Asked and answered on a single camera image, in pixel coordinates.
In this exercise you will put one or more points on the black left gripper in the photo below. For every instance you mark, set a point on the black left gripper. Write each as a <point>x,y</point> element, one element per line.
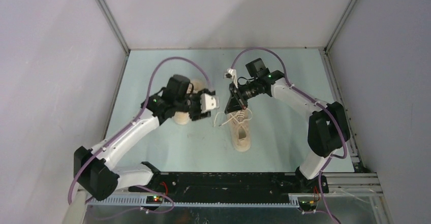
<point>197,115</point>

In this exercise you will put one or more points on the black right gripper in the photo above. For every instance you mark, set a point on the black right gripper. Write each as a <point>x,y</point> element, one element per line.
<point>236,100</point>

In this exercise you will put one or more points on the beige sneaker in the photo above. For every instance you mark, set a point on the beige sneaker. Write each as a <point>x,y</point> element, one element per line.
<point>239,126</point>
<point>185,86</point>

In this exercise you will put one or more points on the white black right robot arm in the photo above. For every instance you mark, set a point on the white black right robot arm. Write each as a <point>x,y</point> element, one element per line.
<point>328,130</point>

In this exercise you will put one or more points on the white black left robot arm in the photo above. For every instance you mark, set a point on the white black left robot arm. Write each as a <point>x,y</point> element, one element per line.
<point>96,170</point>

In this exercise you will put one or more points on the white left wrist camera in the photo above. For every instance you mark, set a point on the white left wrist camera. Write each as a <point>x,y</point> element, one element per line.
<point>209,102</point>

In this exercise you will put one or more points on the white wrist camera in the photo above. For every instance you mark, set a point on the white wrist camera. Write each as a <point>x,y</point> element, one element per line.
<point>231,74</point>
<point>209,102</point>

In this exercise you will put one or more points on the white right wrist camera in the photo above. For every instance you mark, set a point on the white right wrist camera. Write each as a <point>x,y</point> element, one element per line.
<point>231,74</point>

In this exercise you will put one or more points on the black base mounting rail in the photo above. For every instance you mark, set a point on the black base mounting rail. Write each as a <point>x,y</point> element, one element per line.
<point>234,188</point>

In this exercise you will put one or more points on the aluminium frame rail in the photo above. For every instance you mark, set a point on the aluminium frame rail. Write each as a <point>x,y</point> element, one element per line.
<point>339,184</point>

